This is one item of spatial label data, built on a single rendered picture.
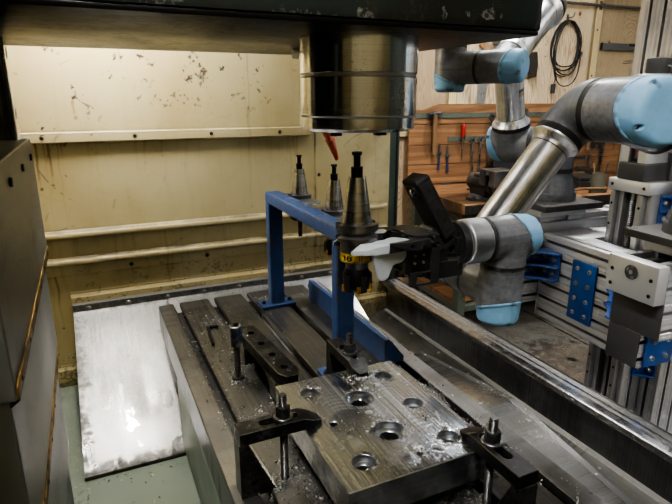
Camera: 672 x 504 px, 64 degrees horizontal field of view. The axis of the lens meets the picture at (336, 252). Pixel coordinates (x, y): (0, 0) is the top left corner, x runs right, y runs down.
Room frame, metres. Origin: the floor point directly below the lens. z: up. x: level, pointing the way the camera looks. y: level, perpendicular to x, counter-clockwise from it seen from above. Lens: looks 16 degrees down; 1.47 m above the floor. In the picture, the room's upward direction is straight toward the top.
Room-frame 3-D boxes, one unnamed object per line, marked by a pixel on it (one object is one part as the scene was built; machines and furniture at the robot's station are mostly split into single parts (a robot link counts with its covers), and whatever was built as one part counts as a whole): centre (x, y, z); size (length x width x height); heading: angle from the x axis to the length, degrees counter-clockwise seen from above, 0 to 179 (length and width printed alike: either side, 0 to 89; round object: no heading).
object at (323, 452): (0.75, -0.06, 0.96); 0.29 x 0.23 x 0.05; 25
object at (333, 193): (1.21, 0.00, 1.26); 0.04 x 0.04 x 0.07
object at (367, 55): (0.77, -0.03, 1.49); 0.16 x 0.16 x 0.12
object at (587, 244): (1.49, -0.83, 0.94); 0.36 x 0.27 x 0.27; 21
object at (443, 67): (1.37, -0.29, 1.54); 0.11 x 0.08 x 0.11; 53
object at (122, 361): (1.36, 0.24, 0.75); 0.89 x 0.70 x 0.26; 115
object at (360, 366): (0.92, -0.02, 0.97); 0.13 x 0.03 x 0.15; 25
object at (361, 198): (0.77, -0.03, 1.33); 0.04 x 0.04 x 0.07
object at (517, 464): (0.64, -0.22, 0.97); 0.13 x 0.03 x 0.15; 25
